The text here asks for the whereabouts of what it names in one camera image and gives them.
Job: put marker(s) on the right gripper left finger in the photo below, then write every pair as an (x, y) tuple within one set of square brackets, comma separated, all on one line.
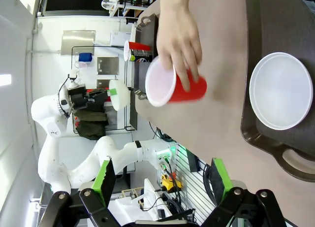
[(98, 202)]

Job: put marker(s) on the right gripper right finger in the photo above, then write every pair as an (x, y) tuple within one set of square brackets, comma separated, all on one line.
[(229, 202)]

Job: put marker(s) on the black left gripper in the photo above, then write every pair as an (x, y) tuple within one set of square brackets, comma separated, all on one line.
[(76, 95)]

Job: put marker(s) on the white round bowl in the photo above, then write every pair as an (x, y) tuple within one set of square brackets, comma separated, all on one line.
[(280, 91), (120, 95)]

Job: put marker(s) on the red plastic cup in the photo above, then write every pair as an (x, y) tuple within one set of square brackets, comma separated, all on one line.
[(194, 94), (139, 46)]

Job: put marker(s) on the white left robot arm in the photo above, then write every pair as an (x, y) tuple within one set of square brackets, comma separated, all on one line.
[(73, 163)]

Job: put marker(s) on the person's left hand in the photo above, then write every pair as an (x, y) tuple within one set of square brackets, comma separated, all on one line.
[(179, 40)]

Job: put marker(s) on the dark green jacket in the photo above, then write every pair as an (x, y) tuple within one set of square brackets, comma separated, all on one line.
[(91, 124)]

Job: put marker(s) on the grey square metal plate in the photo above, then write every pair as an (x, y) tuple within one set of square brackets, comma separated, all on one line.
[(107, 65)]

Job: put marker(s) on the blue box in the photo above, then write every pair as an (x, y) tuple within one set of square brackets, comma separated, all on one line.
[(85, 57)]

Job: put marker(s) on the yellow emergency stop box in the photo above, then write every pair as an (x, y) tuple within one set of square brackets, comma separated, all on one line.
[(171, 183)]

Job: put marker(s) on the white carton box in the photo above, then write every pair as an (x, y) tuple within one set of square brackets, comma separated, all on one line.
[(119, 38)]

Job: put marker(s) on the brown plastic tray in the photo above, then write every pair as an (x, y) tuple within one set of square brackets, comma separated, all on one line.
[(270, 27), (147, 35)]

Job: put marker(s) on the grey metal wall panel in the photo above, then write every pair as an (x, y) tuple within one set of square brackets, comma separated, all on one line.
[(78, 41)]

